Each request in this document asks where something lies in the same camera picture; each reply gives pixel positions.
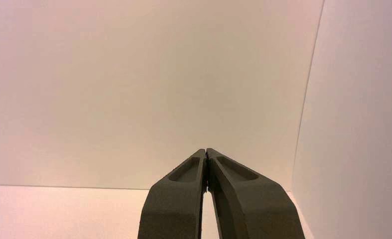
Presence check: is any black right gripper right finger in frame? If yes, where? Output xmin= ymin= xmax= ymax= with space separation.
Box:
xmin=207 ymin=148 xmax=306 ymax=239

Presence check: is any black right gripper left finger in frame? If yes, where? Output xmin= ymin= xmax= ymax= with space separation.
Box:
xmin=137 ymin=148 xmax=207 ymax=239

